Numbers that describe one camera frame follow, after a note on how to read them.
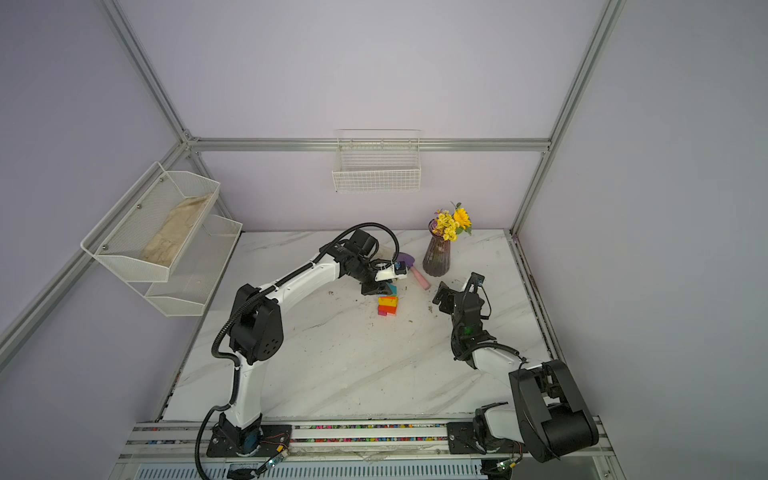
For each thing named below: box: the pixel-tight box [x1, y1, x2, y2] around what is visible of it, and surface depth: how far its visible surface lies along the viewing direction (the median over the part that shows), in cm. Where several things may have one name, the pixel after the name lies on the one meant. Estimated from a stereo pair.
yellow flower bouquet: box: [432, 202, 472, 241], surface depth 92 cm
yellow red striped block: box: [377, 296, 399, 311], surface depth 98 cm
